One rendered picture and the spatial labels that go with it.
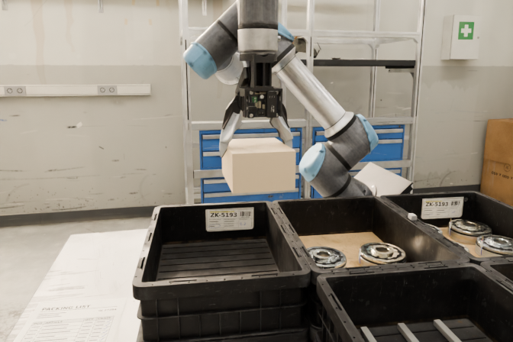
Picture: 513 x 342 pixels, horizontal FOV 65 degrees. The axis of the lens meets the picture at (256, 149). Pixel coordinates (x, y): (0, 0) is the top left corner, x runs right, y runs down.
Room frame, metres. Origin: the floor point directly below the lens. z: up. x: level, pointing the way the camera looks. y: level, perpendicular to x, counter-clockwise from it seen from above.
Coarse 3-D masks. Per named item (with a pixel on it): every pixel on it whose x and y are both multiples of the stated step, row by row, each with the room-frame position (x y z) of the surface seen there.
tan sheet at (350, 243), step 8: (368, 232) 1.04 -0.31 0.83; (304, 240) 0.98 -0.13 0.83; (312, 240) 0.98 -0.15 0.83; (320, 240) 0.98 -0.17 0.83; (328, 240) 0.98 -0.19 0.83; (336, 240) 0.98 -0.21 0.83; (344, 240) 0.98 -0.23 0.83; (352, 240) 0.98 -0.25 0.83; (360, 240) 0.98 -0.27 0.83; (368, 240) 0.98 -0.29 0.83; (376, 240) 0.98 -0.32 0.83; (336, 248) 0.94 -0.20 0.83; (344, 248) 0.94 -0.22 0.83; (352, 248) 0.94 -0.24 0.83; (352, 256) 0.89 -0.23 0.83; (352, 264) 0.85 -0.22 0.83
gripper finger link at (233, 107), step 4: (236, 96) 0.78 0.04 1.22; (232, 100) 0.79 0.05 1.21; (236, 100) 0.78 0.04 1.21; (232, 104) 0.78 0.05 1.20; (236, 104) 0.78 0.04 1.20; (228, 108) 0.78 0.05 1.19; (232, 108) 0.78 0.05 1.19; (236, 108) 0.78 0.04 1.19; (224, 112) 0.79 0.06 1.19; (228, 112) 0.78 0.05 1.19; (232, 112) 0.78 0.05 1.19; (236, 112) 0.78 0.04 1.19; (224, 116) 0.78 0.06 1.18; (228, 116) 0.78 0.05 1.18; (224, 120) 0.78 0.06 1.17; (228, 120) 0.78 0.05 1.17; (224, 124) 0.78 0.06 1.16
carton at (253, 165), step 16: (240, 144) 0.80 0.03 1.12; (256, 144) 0.80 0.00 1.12; (272, 144) 0.80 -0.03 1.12; (224, 160) 0.81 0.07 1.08; (240, 160) 0.71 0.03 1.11; (256, 160) 0.72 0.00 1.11; (272, 160) 0.72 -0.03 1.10; (288, 160) 0.73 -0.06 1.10; (224, 176) 0.82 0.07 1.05; (240, 176) 0.71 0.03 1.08; (256, 176) 0.72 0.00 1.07; (272, 176) 0.72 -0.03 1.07; (288, 176) 0.73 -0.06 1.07; (240, 192) 0.71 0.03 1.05
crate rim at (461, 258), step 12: (276, 204) 0.99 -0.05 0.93; (384, 204) 0.99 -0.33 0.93; (288, 228) 0.82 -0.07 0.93; (420, 228) 0.82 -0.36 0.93; (300, 240) 0.76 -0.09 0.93; (456, 252) 0.71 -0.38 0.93; (312, 264) 0.66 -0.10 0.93; (396, 264) 0.66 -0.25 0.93; (408, 264) 0.66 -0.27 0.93; (420, 264) 0.66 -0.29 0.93; (432, 264) 0.66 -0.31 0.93; (312, 276) 0.63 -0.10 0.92
